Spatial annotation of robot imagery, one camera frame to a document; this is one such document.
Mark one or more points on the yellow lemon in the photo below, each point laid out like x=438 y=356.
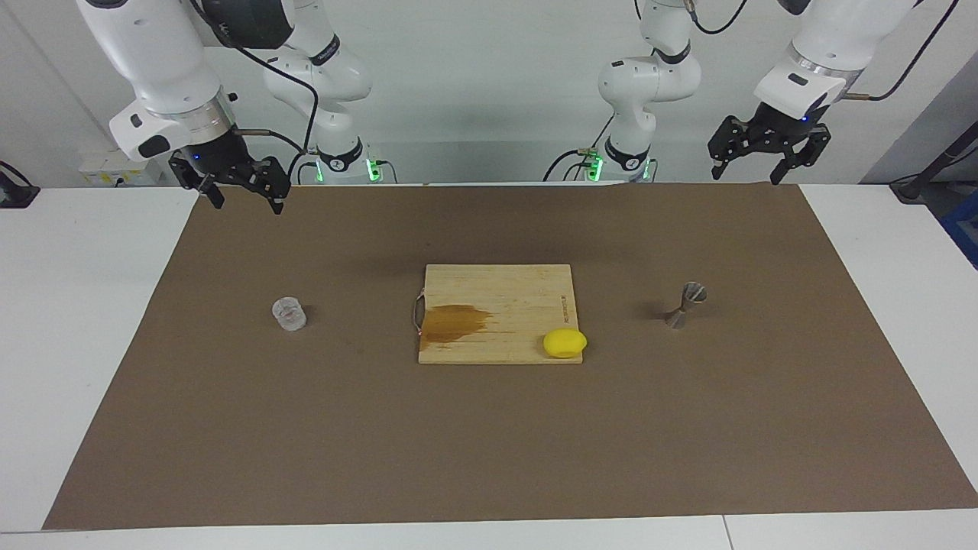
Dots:
x=565 y=343

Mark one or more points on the black stand foot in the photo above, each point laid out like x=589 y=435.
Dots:
x=17 y=196

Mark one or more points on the brown table mat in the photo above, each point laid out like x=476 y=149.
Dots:
x=489 y=428

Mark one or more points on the wooden cutting board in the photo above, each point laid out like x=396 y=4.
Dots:
x=504 y=290

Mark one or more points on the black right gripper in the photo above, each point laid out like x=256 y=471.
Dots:
x=218 y=156

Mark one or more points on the clear glass cup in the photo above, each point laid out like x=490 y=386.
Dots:
x=289 y=315

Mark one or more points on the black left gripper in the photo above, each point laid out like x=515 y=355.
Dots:
x=779 y=128

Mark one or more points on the black stand pole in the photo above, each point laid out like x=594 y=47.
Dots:
x=936 y=164

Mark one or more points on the white power strip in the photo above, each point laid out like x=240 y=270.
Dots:
x=118 y=168

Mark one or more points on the metal jigger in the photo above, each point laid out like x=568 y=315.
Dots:
x=677 y=318

